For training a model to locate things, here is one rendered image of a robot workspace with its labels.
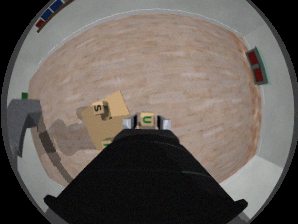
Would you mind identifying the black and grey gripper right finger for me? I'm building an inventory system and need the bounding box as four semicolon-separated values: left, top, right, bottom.
157;115;171;131

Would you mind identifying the tan square mat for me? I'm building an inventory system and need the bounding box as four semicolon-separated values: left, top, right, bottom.
81;90;131;153

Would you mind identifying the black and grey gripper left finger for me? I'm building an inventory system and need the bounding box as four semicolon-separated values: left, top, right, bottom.
123;115;137;129

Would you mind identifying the small tan letter block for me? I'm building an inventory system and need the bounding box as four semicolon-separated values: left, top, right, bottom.
101;137;114;149
92;101;109;115
140;112;154;126

